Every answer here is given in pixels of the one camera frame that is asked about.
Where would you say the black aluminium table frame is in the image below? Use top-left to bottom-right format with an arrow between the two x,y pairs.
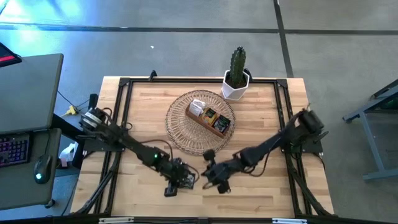
70,77 -> 336,218

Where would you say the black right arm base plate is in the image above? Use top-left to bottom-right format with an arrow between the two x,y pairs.
279,136 -> 324,154

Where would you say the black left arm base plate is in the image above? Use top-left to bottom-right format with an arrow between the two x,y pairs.
82,129 -> 129,152

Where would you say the white tape strip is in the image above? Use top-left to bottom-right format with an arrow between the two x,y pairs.
272,218 -> 308,224
98,217 -> 135,224

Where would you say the grey metal table frame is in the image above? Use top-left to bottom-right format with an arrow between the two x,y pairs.
342,78 -> 398,182

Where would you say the round wicker basket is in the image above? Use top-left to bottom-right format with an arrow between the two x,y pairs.
164,90 -> 236,156

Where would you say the black computer mouse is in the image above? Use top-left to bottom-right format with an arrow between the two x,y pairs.
33,154 -> 53,185

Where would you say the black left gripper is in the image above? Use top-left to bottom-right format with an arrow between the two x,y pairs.
164,169 -> 188,197

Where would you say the wooden tea organizer box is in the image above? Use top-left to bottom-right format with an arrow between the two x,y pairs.
185,104 -> 232,139

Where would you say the black device red strip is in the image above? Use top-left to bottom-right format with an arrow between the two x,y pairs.
0,42 -> 23,68

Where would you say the white plastic object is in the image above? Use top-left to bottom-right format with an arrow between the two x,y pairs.
58,142 -> 79,168

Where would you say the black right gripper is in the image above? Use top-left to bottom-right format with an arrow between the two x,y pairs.
206,163 -> 234,194

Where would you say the black backlit keyboard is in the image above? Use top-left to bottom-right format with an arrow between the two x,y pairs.
0,133 -> 31,168

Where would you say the black clamp handle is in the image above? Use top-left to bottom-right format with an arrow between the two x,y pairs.
313,130 -> 330,144

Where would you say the white orange Tazo tea packet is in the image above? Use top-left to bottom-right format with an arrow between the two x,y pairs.
188,103 -> 203,118
192,98 -> 207,110

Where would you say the grey desk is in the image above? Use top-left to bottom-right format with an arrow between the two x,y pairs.
0,53 -> 65,211

